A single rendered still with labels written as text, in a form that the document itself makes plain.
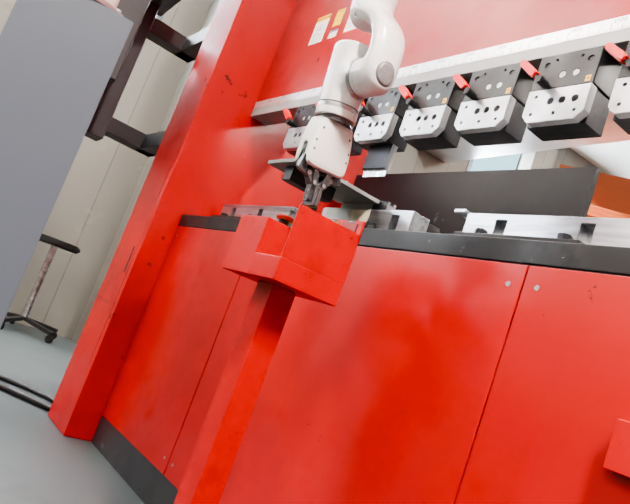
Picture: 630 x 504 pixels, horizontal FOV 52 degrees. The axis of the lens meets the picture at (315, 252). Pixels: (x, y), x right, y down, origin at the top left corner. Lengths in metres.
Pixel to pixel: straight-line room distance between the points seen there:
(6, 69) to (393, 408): 0.90
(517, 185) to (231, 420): 1.28
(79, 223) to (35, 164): 4.31
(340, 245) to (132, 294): 1.29
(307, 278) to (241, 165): 1.40
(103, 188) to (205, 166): 3.07
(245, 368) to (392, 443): 0.31
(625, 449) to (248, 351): 0.67
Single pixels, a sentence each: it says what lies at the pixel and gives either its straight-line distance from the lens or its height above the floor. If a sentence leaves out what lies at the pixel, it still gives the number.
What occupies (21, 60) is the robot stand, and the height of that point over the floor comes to 0.84.
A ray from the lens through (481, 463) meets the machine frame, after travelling 1.13.
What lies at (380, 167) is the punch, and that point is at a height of 1.10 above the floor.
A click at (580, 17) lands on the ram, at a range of 1.58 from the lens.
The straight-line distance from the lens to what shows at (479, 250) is 1.25.
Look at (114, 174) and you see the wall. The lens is 5.56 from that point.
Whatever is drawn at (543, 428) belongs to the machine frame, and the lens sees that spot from 1.08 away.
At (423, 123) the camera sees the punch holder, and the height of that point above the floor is 1.21.
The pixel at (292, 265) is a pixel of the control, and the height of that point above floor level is 0.70.
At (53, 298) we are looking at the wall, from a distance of 5.50.
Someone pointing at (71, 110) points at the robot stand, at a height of 0.81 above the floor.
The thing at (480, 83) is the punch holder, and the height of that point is 1.30.
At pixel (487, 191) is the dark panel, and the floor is 1.26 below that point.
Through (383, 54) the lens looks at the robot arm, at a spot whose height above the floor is 1.12.
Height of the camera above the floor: 0.56
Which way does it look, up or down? 8 degrees up
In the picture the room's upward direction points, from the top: 20 degrees clockwise
